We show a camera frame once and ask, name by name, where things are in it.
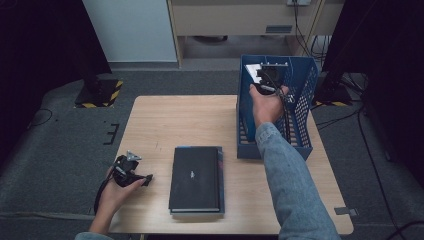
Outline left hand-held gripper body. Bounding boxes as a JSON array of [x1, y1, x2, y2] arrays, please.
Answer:
[[113, 149, 148, 188]]

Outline black curtain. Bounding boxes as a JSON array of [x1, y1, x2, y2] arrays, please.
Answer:
[[321, 0, 424, 188], [0, 0, 113, 168]]

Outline teal illustrated book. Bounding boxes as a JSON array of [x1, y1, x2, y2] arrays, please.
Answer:
[[169, 145, 225, 216]]

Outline bright blue book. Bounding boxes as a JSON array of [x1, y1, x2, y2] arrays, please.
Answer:
[[240, 63, 265, 129]]

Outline person's left hand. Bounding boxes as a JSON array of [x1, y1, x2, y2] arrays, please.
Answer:
[[96, 166, 148, 218]]

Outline black floor tape marks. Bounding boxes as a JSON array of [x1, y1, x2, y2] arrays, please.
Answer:
[[102, 123, 120, 146]]

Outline blue plastic file rack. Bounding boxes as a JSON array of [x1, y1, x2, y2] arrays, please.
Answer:
[[235, 54, 319, 162]]

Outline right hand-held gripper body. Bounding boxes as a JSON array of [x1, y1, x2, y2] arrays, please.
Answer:
[[258, 61, 290, 96]]

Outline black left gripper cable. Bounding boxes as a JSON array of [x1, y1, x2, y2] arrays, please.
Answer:
[[94, 173, 116, 214]]

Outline white panel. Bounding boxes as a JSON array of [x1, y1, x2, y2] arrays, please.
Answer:
[[82, 0, 178, 63]]

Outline person's right hand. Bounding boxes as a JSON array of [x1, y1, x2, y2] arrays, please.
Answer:
[[249, 83, 290, 130]]

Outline beige wooden cabinet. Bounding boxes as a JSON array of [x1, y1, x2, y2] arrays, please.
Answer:
[[166, 0, 346, 69]]

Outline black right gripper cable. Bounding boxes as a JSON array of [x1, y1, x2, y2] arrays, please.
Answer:
[[276, 86, 296, 144]]

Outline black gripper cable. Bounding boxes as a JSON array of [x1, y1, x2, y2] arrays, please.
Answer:
[[276, 86, 296, 144], [94, 173, 116, 214]]

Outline black hanging cables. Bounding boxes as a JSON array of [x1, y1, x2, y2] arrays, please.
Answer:
[[292, 0, 331, 61]]

